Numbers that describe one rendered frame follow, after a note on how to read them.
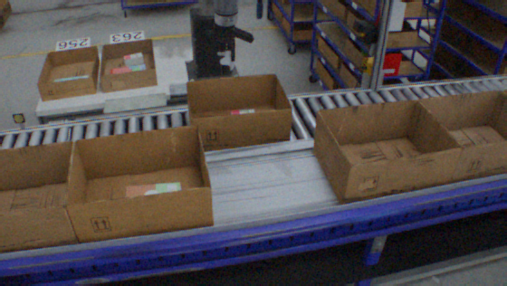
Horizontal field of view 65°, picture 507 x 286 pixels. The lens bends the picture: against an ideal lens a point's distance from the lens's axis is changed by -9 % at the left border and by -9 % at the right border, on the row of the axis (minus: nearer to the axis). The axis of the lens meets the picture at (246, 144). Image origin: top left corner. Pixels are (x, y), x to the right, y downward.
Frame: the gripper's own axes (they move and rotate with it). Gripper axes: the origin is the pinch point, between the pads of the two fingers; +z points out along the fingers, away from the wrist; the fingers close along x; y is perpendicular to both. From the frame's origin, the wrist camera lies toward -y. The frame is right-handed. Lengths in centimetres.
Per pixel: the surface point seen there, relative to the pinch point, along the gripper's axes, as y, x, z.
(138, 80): 41, -29, 22
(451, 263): -86, 79, 63
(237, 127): 3.1, 29.3, 9.7
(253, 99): -9.4, 1.6, 18.9
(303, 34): -104, -191, 100
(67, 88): 77, -28, 21
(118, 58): 54, -65, 30
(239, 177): 8, 59, 5
